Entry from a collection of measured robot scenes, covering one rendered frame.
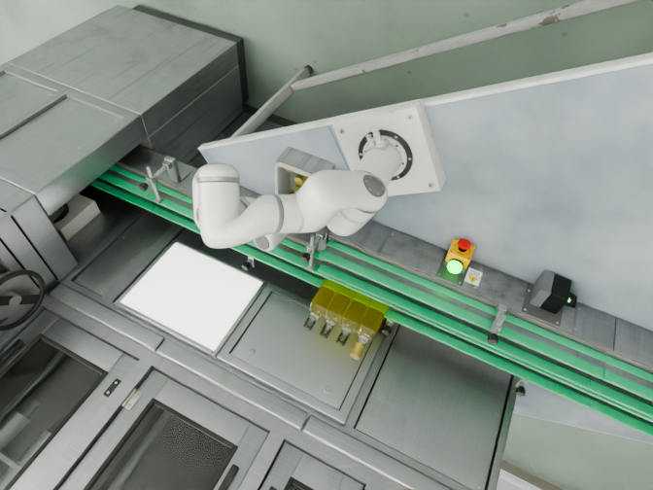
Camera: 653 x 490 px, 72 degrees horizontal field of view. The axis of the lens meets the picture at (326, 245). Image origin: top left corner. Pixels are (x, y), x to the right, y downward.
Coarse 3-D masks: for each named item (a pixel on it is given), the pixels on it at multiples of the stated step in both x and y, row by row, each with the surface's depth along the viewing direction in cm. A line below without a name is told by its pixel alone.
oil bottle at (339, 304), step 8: (344, 288) 149; (336, 296) 147; (344, 296) 147; (352, 296) 147; (336, 304) 145; (344, 304) 145; (328, 312) 143; (336, 312) 143; (344, 312) 144; (328, 320) 143; (336, 320) 142
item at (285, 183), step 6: (282, 162) 140; (276, 168) 142; (282, 168) 145; (288, 168) 139; (294, 168) 138; (276, 174) 144; (282, 174) 147; (288, 174) 150; (294, 174) 150; (306, 174) 137; (276, 180) 146; (282, 180) 148; (288, 180) 152; (276, 186) 148; (282, 186) 150; (288, 186) 154; (294, 186) 155; (276, 192) 150; (282, 192) 153; (288, 192) 157
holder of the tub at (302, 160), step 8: (288, 152) 143; (296, 152) 144; (304, 152) 144; (280, 160) 141; (288, 160) 141; (296, 160) 141; (304, 160) 141; (312, 160) 141; (320, 160) 142; (304, 168) 139; (312, 168) 139; (320, 168) 139; (328, 168) 140
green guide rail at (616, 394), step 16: (336, 272) 148; (352, 272) 149; (368, 288) 145; (384, 288) 146; (400, 304) 142; (416, 304) 142; (432, 320) 139; (448, 320) 139; (480, 336) 136; (512, 352) 134; (528, 352) 134; (544, 368) 131; (560, 368) 131; (576, 368) 132; (576, 384) 129; (592, 384) 129; (608, 384) 129; (624, 400) 126; (640, 400) 127
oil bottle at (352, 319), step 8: (360, 296) 147; (352, 304) 145; (360, 304) 145; (368, 304) 146; (352, 312) 143; (360, 312) 143; (344, 320) 141; (352, 320) 141; (360, 320) 142; (352, 328) 140
